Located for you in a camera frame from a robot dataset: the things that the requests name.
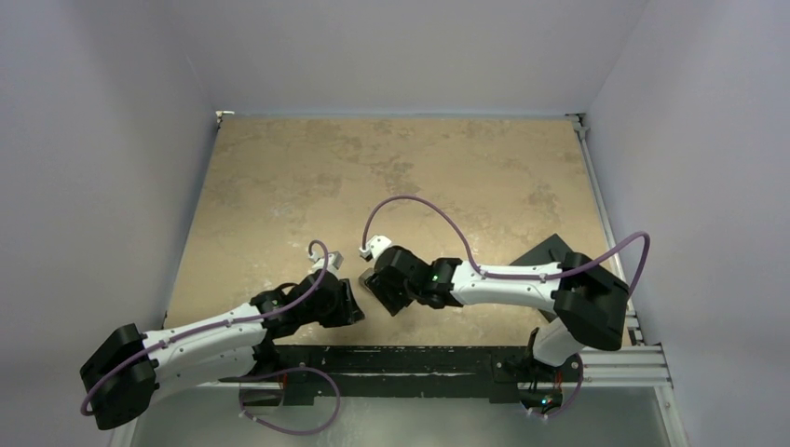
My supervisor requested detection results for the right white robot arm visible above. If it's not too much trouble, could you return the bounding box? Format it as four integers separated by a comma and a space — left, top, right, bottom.
361, 237, 629, 379

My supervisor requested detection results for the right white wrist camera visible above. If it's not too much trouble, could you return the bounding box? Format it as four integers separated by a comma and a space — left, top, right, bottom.
359, 235, 392, 262

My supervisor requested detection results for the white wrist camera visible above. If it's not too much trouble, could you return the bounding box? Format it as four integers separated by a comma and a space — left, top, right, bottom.
359, 235, 392, 262
314, 251, 344, 278

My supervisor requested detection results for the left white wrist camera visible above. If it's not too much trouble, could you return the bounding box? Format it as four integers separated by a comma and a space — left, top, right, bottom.
314, 251, 344, 278

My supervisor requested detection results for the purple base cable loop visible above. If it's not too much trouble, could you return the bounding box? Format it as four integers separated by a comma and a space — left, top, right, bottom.
238, 365, 342, 437

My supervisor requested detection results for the white remote control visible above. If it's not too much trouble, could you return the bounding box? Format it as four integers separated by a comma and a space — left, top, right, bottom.
359, 268, 375, 291

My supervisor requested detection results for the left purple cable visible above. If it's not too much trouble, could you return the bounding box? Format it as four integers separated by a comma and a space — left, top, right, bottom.
80, 239, 330, 418

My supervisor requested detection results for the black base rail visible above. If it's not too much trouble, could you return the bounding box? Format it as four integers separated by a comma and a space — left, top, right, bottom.
238, 345, 581, 408

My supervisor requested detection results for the black flat plate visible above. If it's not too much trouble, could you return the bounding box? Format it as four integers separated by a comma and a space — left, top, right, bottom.
511, 233, 581, 322

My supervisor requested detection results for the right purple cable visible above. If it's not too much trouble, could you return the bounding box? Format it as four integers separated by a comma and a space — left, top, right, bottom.
361, 195, 652, 297

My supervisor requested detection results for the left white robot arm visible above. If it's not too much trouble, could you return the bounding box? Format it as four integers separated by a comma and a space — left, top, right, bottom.
79, 273, 364, 430

